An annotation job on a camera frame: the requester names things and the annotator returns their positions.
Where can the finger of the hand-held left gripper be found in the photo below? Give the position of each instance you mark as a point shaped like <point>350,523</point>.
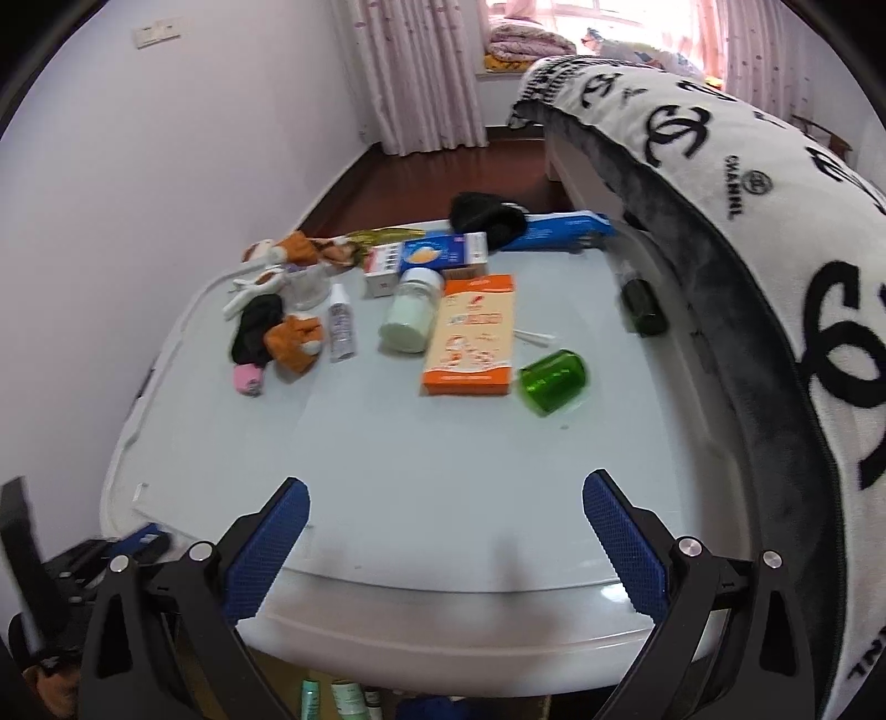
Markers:
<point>161,543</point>
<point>137,541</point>

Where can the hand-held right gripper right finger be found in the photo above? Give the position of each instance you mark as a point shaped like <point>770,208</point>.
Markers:
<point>623,547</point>

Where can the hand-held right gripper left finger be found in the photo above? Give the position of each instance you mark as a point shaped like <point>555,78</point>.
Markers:
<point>266,547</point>

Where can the pale teal plastic item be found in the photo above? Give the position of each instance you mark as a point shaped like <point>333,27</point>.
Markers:
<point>311,700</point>

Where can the orange plush sock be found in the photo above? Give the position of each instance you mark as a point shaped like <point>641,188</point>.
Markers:
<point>294,339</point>
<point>301,248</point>

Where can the black sock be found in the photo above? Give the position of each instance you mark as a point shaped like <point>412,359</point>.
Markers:
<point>256,329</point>

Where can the small clear spray bottle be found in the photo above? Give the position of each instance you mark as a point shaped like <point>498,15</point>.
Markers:
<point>341,325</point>

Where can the orange cardboard box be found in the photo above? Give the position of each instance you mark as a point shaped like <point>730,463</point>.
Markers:
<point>471,339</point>

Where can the person's left hand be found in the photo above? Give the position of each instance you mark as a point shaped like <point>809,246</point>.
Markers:
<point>52,689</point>

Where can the pink nail clipper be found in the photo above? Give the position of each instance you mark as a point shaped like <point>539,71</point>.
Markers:
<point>248,379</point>

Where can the white cotton swab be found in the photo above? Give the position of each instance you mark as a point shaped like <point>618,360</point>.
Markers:
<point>534,337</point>

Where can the dark green spray bottle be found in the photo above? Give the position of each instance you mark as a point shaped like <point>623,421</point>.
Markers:
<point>642,301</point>

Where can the white plastic clip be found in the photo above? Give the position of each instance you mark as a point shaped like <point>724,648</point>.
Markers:
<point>242,299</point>

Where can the clear plastic cup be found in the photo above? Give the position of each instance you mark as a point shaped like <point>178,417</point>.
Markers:
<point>308,291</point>

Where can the white brown plush slipper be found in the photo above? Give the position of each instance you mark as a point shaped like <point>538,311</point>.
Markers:
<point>259,250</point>

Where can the blue packet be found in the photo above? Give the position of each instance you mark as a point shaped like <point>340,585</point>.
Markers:
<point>561,228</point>

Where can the yellow green plastic wrapper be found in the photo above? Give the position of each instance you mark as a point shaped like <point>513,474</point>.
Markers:
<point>377,239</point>

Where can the black white printed blanket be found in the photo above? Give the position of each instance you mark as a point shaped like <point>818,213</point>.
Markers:
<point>727,228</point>

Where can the blue white medicine box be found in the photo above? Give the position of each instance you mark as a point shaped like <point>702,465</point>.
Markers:
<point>436,255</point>

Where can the black cloth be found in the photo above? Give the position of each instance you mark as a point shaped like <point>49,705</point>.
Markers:
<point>484,211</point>

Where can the wooden chair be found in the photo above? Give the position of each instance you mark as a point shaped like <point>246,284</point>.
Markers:
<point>824,135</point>

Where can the yellow patterned cushion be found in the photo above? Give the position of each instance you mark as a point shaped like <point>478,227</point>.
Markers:
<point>505,64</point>

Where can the patterned bedding pile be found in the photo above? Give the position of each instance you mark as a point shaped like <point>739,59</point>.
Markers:
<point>623,48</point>

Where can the pink dotted curtain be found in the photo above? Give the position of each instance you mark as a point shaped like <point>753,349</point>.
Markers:
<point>415,69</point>
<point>761,55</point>

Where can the pink quilt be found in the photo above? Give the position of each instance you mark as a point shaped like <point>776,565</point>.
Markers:
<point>526,41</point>

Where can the window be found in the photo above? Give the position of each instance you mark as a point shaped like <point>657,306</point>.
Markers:
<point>623,14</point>

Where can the white bed frame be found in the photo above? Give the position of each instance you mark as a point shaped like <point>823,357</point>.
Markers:
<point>574,173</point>

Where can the white wall switch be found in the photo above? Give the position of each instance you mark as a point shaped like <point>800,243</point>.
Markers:
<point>158,33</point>

